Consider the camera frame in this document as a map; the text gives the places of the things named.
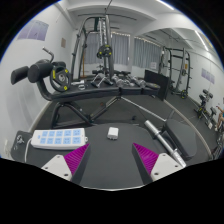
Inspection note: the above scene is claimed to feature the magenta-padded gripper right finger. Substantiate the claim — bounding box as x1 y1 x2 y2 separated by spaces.
131 143 184 185

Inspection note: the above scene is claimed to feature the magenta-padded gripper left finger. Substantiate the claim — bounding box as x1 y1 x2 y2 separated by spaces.
41 143 92 185

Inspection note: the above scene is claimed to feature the white charger block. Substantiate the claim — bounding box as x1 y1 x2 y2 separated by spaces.
106 126 120 140

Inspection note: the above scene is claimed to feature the chrome barbell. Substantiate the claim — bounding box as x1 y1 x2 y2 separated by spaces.
144 119 187 168

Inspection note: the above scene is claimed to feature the white power strip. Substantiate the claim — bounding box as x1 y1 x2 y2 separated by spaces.
30 128 89 151

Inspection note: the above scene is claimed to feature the black padded bench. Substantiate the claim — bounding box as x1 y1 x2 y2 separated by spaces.
163 118 198 161

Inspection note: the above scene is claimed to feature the black padded seat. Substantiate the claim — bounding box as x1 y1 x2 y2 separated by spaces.
9 130 34 161

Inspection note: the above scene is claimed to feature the black weight bench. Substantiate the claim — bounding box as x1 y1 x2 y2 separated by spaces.
10 59 171 129

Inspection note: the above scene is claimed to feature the dumbbell rack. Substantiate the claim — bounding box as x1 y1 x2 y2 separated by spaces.
194 89 218 129

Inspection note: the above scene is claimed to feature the chrome dumbbell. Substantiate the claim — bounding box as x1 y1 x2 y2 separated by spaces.
131 77 147 88
111 74 129 88

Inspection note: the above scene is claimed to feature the black yellow weight plate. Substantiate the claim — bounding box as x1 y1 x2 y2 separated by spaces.
49 65 72 93
96 44 113 60

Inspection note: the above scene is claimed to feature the person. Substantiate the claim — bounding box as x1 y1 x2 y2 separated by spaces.
214 104 224 133

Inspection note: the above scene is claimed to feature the black power rack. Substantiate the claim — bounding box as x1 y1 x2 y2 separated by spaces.
159 46 192 100

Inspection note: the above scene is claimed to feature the grey curtain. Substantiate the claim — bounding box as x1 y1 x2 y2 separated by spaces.
133 37 163 69
84 31 130 66

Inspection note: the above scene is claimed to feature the ceiling light strip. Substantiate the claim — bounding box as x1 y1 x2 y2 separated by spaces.
156 0 176 11
194 30 209 51

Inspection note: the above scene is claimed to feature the white power strip cable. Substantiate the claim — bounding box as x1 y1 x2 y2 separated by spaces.
23 138 34 163

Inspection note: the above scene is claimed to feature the metal cable handle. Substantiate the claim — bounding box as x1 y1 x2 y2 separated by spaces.
90 71 113 88

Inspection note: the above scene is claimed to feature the purple wall poster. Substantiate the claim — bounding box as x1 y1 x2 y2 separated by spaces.
17 19 50 42
200 68 216 84

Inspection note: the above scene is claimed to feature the grey cable machine frame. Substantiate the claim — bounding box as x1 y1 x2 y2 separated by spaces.
69 14 116 81

